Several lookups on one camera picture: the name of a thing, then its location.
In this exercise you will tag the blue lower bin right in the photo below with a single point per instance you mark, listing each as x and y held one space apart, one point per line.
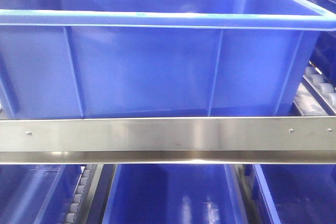
294 193

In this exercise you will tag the stacked blue crates right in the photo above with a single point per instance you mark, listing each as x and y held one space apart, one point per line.
323 56

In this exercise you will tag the blue bin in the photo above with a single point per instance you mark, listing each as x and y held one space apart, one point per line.
294 193
37 193
174 193

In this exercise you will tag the lower roller rail left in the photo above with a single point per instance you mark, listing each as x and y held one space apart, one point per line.
80 204

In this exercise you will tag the blue lower bin centre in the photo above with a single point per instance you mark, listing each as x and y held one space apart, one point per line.
174 193

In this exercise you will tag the blue lower bin left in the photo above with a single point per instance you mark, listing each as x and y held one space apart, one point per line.
37 193

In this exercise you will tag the large blue target box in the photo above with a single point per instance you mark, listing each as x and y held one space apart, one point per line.
68 59

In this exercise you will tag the roller rail far right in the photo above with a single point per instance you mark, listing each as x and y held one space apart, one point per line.
315 95

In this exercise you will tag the steel front cross bar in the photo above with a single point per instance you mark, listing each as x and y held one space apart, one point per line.
228 140

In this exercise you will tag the roller rail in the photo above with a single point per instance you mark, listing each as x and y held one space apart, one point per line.
315 95
80 204

